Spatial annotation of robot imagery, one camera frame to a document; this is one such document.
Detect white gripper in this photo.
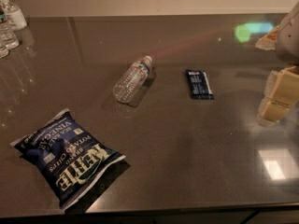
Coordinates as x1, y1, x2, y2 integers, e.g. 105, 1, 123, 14
256, 2, 299, 127

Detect blue kettle chip bag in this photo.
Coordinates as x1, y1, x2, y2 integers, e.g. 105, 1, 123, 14
11, 108, 124, 210

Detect blue rxbar blueberry bar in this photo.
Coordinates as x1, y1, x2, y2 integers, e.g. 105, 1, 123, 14
186, 69, 214, 100

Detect tan snack package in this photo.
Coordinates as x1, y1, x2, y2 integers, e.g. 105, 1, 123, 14
255, 26, 279, 50

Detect clear plastic water bottle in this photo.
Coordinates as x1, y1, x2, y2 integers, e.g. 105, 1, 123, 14
112, 56, 152, 104

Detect white pump sanitizer bottle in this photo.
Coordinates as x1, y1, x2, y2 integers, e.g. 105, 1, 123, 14
0, 0, 27, 31

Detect upright water bottle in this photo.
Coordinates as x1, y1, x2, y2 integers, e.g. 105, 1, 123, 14
0, 8, 20, 49

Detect clear bottle at left edge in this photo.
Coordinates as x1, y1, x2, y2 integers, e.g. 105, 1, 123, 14
0, 38, 8, 58

